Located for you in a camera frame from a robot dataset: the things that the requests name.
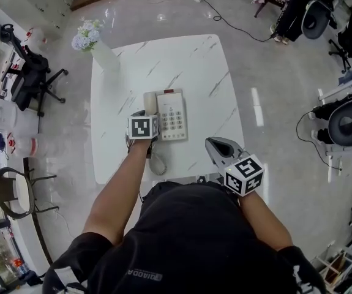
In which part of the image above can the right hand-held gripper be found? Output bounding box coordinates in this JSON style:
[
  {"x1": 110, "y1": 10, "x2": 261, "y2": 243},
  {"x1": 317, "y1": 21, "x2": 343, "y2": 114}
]
[{"x1": 204, "y1": 136, "x2": 266, "y2": 197}]

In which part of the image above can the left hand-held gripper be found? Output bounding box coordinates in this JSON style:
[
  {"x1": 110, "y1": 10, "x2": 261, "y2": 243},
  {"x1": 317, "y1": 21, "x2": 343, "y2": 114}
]
[{"x1": 127, "y1": 110, "x2": 160, "y2": 141}]

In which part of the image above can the beige telephone handset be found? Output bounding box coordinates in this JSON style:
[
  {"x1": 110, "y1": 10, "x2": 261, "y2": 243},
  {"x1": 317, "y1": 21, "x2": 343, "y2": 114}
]
[{"x1": 143, "y1": 91, "x2": 159, "y2": 116}]

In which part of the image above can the beige telephone base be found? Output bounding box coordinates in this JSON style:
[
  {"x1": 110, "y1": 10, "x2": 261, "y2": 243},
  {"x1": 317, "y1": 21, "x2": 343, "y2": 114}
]
[{"x1": 155, "y1": 88, "x2": 190, "y2": 142}]

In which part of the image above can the person's left forearm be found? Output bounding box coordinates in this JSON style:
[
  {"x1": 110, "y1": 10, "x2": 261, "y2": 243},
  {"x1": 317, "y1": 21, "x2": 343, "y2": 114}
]
[{"x1": 83, "y1": 137, "x2": 152, "y2": 245}]

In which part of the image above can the person's right forearm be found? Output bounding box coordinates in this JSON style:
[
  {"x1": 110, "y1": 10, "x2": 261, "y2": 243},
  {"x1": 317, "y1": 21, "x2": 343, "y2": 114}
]
[{"x1": 238, "y1": 190, "x2": 294, "y2": 252}]

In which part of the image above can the white frosted vase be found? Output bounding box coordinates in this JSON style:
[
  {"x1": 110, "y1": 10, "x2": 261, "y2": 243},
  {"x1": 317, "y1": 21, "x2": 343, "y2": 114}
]
[{"x1": 89, "y1": 39, "x2": 122, "y2": 70}]

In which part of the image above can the person's black shirt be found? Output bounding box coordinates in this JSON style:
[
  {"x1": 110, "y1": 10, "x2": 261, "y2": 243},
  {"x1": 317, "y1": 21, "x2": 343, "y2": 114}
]
[{"x1": 42, "y1": 181, "x2": 327, "y2": 294}]

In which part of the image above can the pale blue flower bouquet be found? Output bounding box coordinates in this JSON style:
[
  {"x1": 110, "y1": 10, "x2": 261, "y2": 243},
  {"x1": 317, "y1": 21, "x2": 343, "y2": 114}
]
[{"x1": 71, "y1": 18, "x2": 103, "y2": 53}]

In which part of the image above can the grey white office chair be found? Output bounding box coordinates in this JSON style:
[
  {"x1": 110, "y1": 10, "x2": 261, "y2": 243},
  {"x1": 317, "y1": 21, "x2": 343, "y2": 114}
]
[{"x1": 307, "y1": 88, "x2": 352, "y2": 165}]

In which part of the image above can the clear red label bottle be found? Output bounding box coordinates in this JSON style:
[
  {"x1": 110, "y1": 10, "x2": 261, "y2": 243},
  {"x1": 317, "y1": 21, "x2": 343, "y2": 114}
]
[
  {"x1": 24, "y1": 27, "x2": 48, "y2": 45},
  {"x1": 6, "y1": 132, "x2": 39, "y2": 157}
]

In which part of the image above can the round dark metal chair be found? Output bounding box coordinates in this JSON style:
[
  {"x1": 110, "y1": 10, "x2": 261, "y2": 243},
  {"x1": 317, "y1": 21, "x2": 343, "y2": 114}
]
[{"x1": 0, "y1": 166, "x2": 61, "y2": 221}]

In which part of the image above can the grey mesh office chair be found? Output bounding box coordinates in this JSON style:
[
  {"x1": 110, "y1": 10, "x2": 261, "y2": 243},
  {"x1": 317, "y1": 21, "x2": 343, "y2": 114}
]
[{"x1": 300, "y1": 0, "x2": 338, "y2": 40}]

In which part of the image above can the black swivel office chair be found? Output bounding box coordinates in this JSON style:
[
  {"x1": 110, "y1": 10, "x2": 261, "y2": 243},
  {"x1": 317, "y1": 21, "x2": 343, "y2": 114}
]
[{"x1": 328, "y1": 10, "x2": 352, "y2": 74}]

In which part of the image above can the beige coiled telephone cord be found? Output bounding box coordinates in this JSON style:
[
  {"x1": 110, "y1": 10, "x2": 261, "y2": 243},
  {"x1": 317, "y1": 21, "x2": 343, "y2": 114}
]
[{"x1": 148, "y1": 138, "x2": 168, "y2": 176}]

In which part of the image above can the black floor cable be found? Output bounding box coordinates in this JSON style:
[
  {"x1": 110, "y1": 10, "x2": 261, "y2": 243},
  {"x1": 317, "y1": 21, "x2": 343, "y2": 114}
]
[{"x1": 202, "y1": 0, "x2": 276, "y2": 43}]

